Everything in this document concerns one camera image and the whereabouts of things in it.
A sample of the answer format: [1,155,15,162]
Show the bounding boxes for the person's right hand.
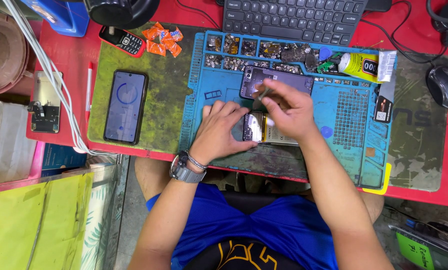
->
[254,79,317,145]

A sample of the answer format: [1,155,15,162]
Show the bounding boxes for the person's left hand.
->
[188,100,258,166]

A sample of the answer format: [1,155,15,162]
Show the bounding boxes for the smartphone with battery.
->
[242,111,300,146]

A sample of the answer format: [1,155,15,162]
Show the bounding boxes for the grey smartphone back cover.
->
[240,65,315,100]

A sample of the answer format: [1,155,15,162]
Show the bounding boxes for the heap of small phone parts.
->
[205,34,371,88]

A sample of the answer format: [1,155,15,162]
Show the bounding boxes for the small green circuit board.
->
[316,60,336,74]

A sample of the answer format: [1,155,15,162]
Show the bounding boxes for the black computer keyboard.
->
[222,0,369,47]

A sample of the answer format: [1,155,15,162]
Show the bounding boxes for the blue silicone repair mat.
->
[178,31,398,189]

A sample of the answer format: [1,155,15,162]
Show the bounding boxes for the yellow glue tube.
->
[337,50,398,84]

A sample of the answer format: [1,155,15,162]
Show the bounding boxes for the small black packet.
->
[373,95,393,124]

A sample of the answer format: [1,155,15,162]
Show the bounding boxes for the worn green cutting mat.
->
[87,22,210,155]

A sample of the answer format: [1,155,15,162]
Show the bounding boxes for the black stool seat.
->
[222,190,281,216]

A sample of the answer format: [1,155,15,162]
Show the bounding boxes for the grey wristwatch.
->
[169,150,207,184]

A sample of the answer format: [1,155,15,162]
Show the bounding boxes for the blue sports jersey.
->
[146,182,339,270]

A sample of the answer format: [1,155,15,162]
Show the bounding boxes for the yellow sticker strip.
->
[362,163,393,196]

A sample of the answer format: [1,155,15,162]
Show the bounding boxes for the black smartphone with lit screen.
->
[103,69,149,146]

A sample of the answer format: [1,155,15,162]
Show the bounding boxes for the person's right leg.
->
[359,190,385,224]

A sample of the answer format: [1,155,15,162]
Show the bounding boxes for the person's leg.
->
[134,157,174,202]
[359,190,385,224]

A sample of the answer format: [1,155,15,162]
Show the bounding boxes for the person's left leg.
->
[134,157,174,202]

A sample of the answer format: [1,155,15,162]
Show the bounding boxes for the grey work mat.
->
[388,52,448,193]

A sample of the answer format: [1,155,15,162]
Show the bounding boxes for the red keypad phone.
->
[98,25,147,58]

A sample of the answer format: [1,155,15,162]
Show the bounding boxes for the black shorts with yellow print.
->
[183,238,306,270]

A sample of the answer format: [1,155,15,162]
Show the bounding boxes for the black computer mouse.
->
[426,65,448,109]

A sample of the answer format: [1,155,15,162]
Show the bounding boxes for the black round lamp base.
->
[83,0,161,30]

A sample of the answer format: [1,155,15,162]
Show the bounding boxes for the red and white pen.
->
[85,61,94,123]

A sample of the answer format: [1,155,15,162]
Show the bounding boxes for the black headset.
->
[426,0,448,34]

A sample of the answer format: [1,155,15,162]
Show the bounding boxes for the tray with green paper label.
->
[388,218,448,270]

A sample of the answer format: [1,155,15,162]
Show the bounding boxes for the dark blue carton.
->
[41,143,88,178]

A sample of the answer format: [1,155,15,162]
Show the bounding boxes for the blue plastic box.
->
[20,0,90,38]

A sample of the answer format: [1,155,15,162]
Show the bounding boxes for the gold plate with black clamp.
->
[27,71,63,134]

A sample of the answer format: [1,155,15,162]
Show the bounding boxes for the stack of brown bowls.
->
[0,13,30,97]

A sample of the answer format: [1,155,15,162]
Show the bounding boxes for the glass counter with yellow sheets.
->
[0,154,130,270]

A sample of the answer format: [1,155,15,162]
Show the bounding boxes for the silver chain bracelet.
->
[185,149,209,170]

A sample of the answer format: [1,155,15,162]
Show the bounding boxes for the black mouse cable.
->
[360,10,448,65]

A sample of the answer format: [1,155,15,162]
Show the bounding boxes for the bundle of white cables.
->
[2,0,118,157]

